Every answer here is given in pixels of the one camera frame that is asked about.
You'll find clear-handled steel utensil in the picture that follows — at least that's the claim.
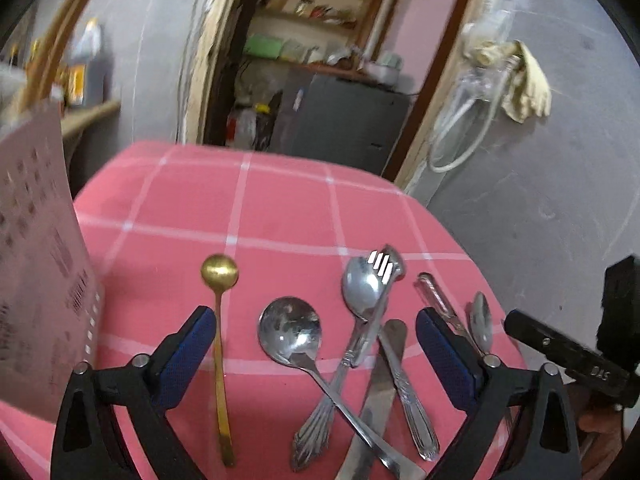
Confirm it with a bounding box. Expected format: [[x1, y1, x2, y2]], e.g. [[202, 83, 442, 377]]
[[417, 272, 481, 356]]

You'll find gold long-handled spoon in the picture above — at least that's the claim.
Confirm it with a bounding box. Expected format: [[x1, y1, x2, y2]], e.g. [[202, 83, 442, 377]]
[[200, 254, 240, 467]]

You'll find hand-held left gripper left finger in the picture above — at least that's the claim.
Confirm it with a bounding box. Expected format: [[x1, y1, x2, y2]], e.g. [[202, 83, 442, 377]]
[[50, 305, 218, 480]]

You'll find pink printed cardboard box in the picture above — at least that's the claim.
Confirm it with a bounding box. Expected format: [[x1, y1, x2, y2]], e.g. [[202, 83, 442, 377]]
[[0, 102, 106, 423]]

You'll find beige cloth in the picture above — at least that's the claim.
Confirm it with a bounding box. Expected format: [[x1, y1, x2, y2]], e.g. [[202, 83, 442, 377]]
[[467, 40, 553, 123]]

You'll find clear plastic bottle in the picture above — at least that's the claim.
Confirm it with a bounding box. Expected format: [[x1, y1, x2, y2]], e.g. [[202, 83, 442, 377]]
[[232, 107, 258, 148]]

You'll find person's right hand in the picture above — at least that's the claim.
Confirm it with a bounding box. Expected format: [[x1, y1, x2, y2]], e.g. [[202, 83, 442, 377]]
[[575, 390, 628, 461]]

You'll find pink checked tablecloth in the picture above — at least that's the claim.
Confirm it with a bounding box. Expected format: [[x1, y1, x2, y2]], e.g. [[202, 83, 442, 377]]
[[0, 140, 531, 480]]

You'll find wooden door frame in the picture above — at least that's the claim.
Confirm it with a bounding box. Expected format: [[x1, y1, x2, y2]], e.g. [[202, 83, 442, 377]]
[[190, 0, 491, 196]]

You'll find white hose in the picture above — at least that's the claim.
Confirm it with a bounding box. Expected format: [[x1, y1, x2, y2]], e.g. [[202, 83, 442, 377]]
[[430, 67, 506, 173]]

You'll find wooden counter ledge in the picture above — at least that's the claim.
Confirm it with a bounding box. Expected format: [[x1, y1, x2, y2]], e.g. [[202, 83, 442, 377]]
[[60, 100, 122, 138]]

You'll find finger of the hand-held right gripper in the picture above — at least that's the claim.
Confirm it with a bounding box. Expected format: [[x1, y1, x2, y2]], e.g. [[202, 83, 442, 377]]
[[502, 310, 581, 376], [597, 255, 640, 358]]

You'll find round-bowl steel spoon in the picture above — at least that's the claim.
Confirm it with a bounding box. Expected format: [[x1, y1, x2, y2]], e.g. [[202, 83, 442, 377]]
[[257, 296, 403, 478]]

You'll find grey metal cabinet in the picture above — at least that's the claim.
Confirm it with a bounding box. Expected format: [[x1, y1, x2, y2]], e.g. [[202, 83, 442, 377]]
[[270, 67, 413, 178]]

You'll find steel fork fluted handle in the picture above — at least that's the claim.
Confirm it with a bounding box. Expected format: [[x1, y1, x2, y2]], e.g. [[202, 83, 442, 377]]
[[290, 244, 407, 472]]

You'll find steel butter knife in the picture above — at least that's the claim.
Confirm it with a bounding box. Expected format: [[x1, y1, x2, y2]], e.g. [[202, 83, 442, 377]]
[[334, 318, 428, 480]]

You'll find curved wooden frame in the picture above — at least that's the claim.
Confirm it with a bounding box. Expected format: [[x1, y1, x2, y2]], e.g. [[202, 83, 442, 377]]
[[20, 0, 108, 111]]

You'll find green box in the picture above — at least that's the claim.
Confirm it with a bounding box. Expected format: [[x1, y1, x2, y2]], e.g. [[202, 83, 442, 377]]
[[245, 35, 283, 58]]

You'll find wooden wall shelf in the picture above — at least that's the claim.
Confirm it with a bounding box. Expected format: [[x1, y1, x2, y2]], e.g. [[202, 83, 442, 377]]
[[250, 0, 401, 41]]

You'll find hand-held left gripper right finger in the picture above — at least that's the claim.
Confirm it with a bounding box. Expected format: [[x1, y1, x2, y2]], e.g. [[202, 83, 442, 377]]
[[415, 307, 583, 480]]

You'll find small steel teaspoon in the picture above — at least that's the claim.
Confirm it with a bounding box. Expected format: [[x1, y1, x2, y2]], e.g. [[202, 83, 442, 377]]
[[467, 291, 496, 356]]

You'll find oval steel spoon patterned handle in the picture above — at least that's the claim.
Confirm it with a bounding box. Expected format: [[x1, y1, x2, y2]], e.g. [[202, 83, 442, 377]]
[[341, 256, 441, 462]]

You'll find clear plastic bag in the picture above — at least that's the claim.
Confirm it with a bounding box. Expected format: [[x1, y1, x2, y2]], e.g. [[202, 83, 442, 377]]
[[457, 55, 501, 106]]

